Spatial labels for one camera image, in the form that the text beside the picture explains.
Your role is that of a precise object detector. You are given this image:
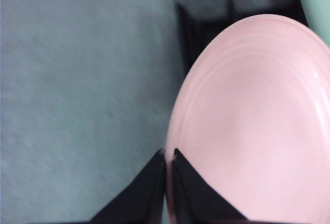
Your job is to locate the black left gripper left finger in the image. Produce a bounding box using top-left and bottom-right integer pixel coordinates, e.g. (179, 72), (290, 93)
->
(85, 148), (166, 224)

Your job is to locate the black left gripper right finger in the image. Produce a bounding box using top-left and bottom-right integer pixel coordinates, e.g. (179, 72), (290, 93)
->
(170, 147), (261, 224)

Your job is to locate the pink round plate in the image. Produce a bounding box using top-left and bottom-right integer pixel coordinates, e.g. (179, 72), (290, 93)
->
(164, 14), (330, 224)

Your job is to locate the green round plate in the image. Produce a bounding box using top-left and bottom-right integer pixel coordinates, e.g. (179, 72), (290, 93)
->
(295, 0), (330, 53)

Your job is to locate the black plastic dish rack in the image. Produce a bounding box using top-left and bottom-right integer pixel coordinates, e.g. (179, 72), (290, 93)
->
(174, 0), (310, 80)

